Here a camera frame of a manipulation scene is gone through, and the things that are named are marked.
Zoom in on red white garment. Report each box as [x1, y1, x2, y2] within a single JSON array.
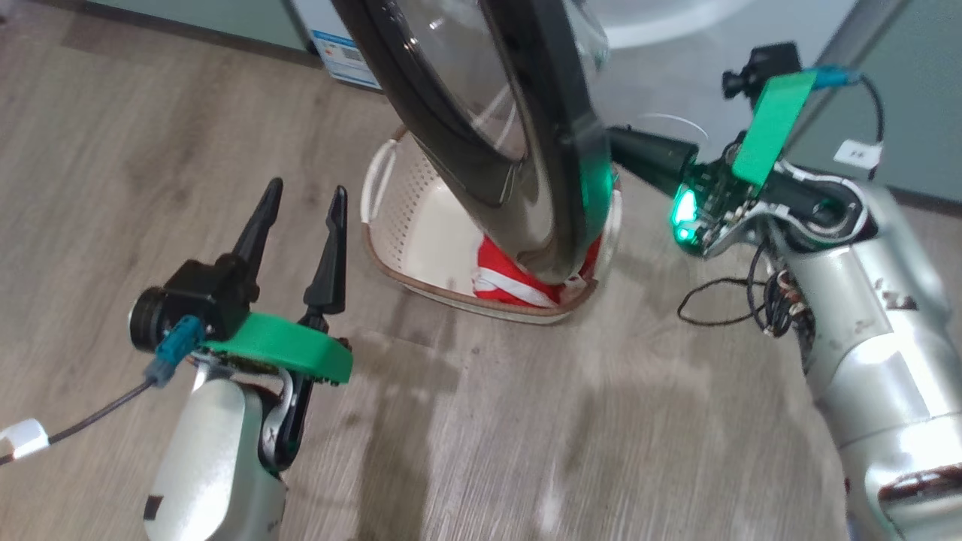
[[472, 234, 604, 307]]

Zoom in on right camera cable blue plug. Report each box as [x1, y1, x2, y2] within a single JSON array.
[[812, 66, 886, 181]]

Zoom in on cream perforated laundry basket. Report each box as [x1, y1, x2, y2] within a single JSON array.
[[361, 124, 625, 325]]

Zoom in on white cable tag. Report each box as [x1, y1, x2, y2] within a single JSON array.
[[833, 139, 883, 171], [0, 419, 50, 461]]

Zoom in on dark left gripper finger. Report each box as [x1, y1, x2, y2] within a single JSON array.
[[230, 177, 285, 303], [303, 185, 349, 332]]

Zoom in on blue white energy label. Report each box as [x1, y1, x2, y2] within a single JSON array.
[[312, 30, 383, 89]]

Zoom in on white washing machine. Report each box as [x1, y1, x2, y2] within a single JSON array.
[[289, 0, 914, 162]]

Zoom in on thin black right arm cables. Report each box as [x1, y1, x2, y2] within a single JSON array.
[[676, 240, 817, 354]]

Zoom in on dark round washing machine door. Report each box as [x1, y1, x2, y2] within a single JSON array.
[[331, 0, 613, 285]]

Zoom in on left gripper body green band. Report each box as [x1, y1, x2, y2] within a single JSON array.
[[201, 310, 355, 473]]

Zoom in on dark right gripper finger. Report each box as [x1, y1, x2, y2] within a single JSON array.
[[607, 126, 698, 200]]

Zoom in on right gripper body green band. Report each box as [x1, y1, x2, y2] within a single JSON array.
[[669, 71, 858, 258]]

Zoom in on pale green cabinet door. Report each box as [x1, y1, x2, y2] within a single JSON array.
[[83, 0, 310, 52], [785, 0, 962, 202]]

